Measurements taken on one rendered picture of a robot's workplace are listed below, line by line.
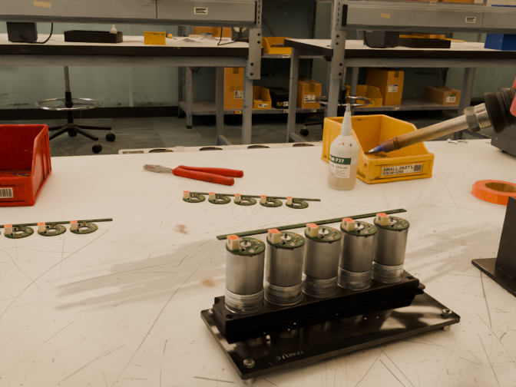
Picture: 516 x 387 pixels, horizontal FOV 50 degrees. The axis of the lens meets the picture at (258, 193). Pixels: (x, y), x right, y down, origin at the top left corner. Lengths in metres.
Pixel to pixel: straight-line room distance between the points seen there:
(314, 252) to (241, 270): 0.05
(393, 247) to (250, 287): 0.11
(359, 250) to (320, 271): 0.03
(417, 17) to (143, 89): 2.52
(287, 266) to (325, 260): 0.03
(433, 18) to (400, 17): 0.19
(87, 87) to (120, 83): 0.26
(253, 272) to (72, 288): 0.15
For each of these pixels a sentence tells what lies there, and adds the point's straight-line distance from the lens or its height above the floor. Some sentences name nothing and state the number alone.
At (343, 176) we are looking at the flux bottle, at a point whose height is 0.77.
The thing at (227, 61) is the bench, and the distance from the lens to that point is 2.73.
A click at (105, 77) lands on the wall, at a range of 4.74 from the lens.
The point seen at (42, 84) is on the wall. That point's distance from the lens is 4.76.
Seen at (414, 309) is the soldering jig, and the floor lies 0.76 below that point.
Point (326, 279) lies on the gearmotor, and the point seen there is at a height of 0.78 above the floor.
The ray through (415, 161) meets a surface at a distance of 0.72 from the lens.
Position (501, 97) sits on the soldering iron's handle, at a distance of 0.34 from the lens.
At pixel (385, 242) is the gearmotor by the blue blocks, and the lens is 0.39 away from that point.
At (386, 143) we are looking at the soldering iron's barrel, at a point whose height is 0.87.
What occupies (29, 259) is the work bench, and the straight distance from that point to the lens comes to 0.49.
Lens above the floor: 0.95
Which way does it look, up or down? 19 degrees down
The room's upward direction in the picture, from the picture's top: 2 degrees clockwise
